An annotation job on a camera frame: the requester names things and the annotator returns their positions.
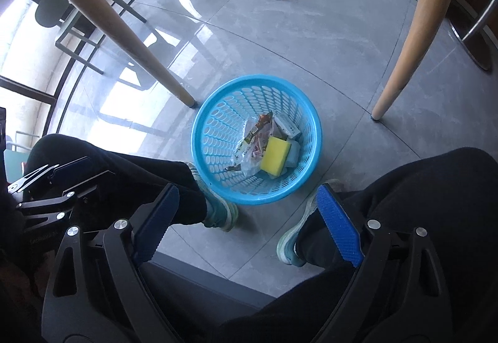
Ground blue plastic basket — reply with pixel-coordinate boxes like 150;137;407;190
190;74;323;205

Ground yellow green sponge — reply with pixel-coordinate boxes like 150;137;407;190
260;135;292;176

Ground wooden table leg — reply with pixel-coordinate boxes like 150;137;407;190
370;0;463;122
37;0;197;108

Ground person's left shoe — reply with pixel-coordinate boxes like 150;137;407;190
185;162;239;232

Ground person's right shoe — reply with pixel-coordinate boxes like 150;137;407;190
276;179;347;268

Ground clear plastic wrap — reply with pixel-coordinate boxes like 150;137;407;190
225;121;269;176

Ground person's leg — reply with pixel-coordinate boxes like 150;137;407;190
23;134;207;229
210;148;498;343

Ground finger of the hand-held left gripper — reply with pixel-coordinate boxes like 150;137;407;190
8;156;94;196
17;171;117;229

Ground grey cardboard box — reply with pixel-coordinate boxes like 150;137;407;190
270;111;302;141

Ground person's left leg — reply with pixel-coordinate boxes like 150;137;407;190
23;134;207;229

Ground dark green chair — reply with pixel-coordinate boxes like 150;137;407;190
34;0;148;75

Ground person's shoe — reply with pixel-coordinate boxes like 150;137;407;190
185;162;239;232
276;179;347;268

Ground person's right leg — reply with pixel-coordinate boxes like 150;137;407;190
210;148;498;343

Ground red snack wrapper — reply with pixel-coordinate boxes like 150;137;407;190
243;113;275;157

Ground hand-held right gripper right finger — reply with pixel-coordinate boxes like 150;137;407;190
311;184;454;343

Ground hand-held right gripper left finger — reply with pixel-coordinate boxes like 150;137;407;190
41;183;180;343

